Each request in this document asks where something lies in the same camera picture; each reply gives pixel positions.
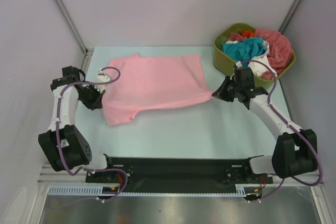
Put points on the pink t shirt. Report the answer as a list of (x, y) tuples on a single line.
[(153, 83)]

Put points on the coral red t shirt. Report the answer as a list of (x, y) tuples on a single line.
[(265, 51)]

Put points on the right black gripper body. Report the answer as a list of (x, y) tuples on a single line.
[(237, 88)]

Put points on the orange t shirt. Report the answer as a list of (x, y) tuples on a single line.
[(247, 33)]

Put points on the aluminium frame rail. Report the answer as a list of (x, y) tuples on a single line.
[(50, 177)]

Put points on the olive green plastic bin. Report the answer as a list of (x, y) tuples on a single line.
[(231, 61)]

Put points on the white t shirt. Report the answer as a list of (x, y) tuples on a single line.
[(260, 65)]

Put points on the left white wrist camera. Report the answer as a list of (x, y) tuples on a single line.
[(101, 80)]

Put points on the white slotted cable duct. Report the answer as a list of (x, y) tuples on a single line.
[(105, 191)]

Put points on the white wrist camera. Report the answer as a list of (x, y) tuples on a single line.
[(101, 80), (236, 66)]

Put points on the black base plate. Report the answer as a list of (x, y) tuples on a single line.
[(180, 176)]

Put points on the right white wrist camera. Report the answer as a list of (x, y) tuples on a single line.
[(236, 66)]

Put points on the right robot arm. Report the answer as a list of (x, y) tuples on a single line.
[(295, 151)]

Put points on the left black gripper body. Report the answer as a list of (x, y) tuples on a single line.
[(90, 93)]

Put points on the teal t shirt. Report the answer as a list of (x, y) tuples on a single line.
[(245, 50)]

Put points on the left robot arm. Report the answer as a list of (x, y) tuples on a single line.
[(63, 141)]

